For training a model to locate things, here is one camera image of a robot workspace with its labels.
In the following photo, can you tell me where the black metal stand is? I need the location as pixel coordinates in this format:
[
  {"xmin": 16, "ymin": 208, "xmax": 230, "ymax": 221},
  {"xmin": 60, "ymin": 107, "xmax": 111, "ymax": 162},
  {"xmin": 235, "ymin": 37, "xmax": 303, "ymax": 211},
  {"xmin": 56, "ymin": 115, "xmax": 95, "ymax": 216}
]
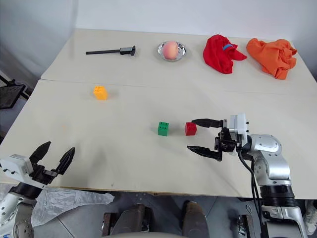
[{"xmin": 0, "ymin": 74, "xmax": 33, "ymax": 110}]

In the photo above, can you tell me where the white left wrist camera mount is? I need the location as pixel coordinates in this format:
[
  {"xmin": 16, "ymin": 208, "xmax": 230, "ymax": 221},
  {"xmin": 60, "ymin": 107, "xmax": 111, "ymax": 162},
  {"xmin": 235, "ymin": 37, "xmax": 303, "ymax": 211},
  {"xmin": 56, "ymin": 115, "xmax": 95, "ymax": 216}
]
[{"xmin": 0, "ymin": 154, "xmax": 47, "ymax": 189}]

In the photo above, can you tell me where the red toy brick cube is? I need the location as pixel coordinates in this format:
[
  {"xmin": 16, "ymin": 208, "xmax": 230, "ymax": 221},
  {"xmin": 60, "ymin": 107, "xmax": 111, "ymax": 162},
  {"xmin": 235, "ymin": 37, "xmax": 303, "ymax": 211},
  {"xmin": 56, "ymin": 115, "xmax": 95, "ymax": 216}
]
[{"xmin": 184, "ymin": 121, "xmax": 198, "ymax": 136}]

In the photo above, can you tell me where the green toy brick cube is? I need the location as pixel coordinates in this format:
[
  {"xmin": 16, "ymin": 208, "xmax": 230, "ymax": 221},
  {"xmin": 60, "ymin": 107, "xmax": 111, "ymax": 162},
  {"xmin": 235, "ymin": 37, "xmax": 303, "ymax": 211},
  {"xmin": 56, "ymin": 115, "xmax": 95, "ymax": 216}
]
[{"xmin": 158, "ymin": 121, "xmax": 170, "ymax": 137}]

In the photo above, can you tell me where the red crumpled cloth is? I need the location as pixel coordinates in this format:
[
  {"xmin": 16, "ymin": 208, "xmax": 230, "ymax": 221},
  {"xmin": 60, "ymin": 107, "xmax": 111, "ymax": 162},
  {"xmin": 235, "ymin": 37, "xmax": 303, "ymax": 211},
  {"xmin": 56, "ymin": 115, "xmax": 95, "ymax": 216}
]
[{"xmin": 203, "ymin": 34, "xmax": 248, "ymax": 74}]

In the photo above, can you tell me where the yellow toy brick cube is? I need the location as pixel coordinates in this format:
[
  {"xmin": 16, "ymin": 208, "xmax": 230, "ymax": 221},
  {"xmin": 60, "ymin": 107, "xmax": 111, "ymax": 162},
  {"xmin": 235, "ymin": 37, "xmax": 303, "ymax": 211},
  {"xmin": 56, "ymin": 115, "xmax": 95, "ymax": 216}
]
[{"xmin": 93, "ymin": 85, "xmax": 109, "ymax": 101}]

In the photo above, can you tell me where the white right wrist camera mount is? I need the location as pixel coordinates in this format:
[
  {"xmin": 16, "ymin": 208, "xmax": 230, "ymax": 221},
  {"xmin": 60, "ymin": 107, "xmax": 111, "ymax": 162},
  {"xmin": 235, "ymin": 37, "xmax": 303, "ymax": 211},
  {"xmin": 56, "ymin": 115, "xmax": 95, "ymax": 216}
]
[{"xmin": 222, "ymin": 113, "xmax": 250, "ymax": 144}]

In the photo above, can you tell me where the dark metal bracket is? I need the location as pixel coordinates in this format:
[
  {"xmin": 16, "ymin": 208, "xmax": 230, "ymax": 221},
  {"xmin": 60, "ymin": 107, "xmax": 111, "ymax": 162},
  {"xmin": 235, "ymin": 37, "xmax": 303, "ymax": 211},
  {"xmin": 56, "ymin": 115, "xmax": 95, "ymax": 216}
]
[{"xmin": 237, "ymin": 214, "xmax": 256, "ymax": 238}]

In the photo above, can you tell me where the silver metal bowl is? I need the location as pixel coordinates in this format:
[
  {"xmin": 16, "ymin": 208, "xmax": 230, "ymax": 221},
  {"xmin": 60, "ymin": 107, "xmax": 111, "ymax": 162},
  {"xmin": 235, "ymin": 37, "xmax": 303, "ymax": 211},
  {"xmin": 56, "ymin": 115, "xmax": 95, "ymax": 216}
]
[{"xmin": 155, "ymin": 41, "xmax": 187, "ymax": 62}]

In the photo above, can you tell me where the clear plastic sheet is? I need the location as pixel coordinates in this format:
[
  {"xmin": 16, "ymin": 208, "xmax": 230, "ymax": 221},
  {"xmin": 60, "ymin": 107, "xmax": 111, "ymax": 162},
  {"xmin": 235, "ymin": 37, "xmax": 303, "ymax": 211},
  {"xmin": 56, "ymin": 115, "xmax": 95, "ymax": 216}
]
[{"xmin": 0, "ymin": 184, "xmax": 115, "ymax": 228}]

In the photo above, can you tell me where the white shoe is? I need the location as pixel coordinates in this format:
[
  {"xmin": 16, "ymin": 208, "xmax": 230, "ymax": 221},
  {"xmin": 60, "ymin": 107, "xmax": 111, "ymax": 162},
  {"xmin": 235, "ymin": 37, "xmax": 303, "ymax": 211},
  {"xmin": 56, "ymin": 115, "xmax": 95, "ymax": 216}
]
[{"xmin": 303, "ymin": 199, "xmax": 317, "ymax": 236}]

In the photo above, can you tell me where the pink peach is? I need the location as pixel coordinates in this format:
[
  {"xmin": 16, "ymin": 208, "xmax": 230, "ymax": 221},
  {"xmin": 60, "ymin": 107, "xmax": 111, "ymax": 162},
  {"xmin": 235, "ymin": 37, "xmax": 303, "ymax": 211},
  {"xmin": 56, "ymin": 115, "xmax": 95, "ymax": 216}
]
[{"xmin": 162, "ymin": 41, "xmax": 179, "ymax": 60}]

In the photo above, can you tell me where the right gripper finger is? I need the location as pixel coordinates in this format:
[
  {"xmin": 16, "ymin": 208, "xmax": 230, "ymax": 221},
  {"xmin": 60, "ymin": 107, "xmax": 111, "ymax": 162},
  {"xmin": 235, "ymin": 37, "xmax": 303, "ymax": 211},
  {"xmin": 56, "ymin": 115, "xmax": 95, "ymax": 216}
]
[
  {"xmin": 186, "ymin": 145, "xmax": 222, "ymax": 163},
  {"xmin": 191, "ymin": 118, "xmax": 225, "ymax": 129}
]

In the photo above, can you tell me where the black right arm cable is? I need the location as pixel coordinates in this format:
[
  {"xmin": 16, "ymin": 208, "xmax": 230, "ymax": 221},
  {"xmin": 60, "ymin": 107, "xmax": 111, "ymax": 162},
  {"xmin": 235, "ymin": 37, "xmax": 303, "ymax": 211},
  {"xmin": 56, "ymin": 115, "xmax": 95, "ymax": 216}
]
[{"xmin": 236, "ymin": 135, "xmax": 264, "ymax": 238}]

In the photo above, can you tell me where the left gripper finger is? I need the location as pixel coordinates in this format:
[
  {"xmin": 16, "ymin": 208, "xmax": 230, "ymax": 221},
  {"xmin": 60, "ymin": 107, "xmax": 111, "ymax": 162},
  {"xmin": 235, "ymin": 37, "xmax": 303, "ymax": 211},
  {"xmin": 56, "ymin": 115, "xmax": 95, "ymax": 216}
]
[
  {"xmin": 51, "ymin": 146, "xmax": 76, "ymax": 176},
  {"xmin": 29, "ymin": 141, "xmax": 52, "ymax": 166}
]

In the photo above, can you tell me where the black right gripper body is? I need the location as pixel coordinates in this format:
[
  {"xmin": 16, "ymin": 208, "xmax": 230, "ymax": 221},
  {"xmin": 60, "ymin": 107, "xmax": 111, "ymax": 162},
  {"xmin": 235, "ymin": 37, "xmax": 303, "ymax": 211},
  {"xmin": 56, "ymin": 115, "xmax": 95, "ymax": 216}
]
[{"xmin": 214, "ymin": 127, "xmax": 240, "ymax": 153}]

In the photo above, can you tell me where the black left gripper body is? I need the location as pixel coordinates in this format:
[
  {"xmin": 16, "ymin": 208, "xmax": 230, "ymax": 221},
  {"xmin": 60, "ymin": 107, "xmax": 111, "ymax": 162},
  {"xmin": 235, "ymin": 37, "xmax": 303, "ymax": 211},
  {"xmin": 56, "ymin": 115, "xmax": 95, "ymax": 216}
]
[{"xmin": 28, "ymin": 163, "xmax": 59, "ymax": 186}]

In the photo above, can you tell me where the orange crumpled cloth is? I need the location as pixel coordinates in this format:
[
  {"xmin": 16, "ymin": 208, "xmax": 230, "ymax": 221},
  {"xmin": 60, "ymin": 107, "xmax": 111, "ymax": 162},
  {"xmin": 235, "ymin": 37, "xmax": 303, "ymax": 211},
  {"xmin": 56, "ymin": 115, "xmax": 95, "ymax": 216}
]
[{"xmin": 246, "ymin": 38, "xmax": 298, "ymax": 80}]

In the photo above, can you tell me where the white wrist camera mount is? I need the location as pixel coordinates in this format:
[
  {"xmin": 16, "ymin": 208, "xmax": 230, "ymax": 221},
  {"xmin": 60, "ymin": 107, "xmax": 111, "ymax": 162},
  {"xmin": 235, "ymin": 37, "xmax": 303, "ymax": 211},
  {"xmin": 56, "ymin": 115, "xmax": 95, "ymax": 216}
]
[
  {"xmin": 0, "ymin": 154, "xmax": 47, "ymax": 189},
  {"xmin": 222, "ymin": 113, "xmax": 250, "ymax": 144}
]

